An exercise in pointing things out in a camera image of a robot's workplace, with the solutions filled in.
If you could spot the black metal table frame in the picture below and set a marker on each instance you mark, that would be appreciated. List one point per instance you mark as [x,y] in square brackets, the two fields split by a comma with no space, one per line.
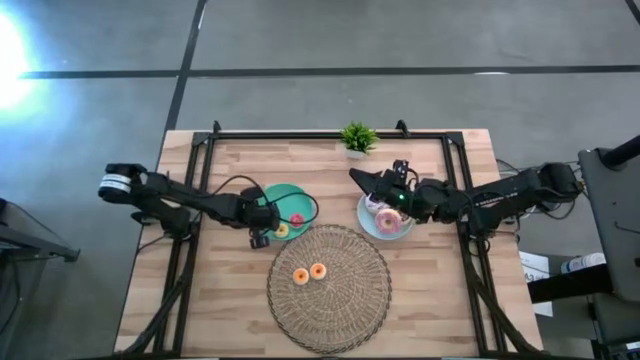
[325,135]

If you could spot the dark side table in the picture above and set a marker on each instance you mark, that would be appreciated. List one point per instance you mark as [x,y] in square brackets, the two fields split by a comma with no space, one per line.
[30,240]

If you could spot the light blue round plate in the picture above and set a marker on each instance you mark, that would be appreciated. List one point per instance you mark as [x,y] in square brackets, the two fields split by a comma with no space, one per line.
[370,227]

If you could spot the round woven wicker placemat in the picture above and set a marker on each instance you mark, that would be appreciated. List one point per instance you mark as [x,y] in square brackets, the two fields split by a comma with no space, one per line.
[340,315]

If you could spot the green round plate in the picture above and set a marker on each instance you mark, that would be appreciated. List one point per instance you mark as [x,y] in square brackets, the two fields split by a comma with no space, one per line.
[290,205]

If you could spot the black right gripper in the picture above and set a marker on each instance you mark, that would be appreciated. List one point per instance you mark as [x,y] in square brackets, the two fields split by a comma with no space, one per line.
[402,192]

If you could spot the small red iced toy donut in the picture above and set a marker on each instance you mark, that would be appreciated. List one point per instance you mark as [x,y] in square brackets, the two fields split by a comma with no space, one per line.
[300,223]

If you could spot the small yellow iced toy donut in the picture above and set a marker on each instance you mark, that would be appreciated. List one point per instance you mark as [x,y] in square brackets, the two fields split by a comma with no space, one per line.
[285,234]

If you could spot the black bench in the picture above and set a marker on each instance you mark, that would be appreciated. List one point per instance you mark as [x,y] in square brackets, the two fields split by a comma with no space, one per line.
[570,286]

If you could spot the white paper sheet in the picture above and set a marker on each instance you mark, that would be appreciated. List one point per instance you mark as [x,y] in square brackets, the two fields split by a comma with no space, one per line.
[532,265]

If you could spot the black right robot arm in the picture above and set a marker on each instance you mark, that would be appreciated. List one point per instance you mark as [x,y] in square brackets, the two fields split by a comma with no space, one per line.
[500,197]

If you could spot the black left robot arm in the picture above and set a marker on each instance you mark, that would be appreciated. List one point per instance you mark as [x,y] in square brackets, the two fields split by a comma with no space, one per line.
[200,200]

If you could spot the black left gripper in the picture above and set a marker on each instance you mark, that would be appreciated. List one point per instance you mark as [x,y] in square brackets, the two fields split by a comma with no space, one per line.
[262,217]

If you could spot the large pink sprinkled toy donut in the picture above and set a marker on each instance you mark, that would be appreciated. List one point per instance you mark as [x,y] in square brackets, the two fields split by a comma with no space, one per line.
[395,226]

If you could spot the small potted green plant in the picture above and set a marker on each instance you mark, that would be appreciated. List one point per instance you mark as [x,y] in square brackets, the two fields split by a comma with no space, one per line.
[359,136]

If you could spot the white plastic bottle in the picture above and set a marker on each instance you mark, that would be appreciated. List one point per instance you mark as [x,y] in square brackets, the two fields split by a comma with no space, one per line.
[585,262]

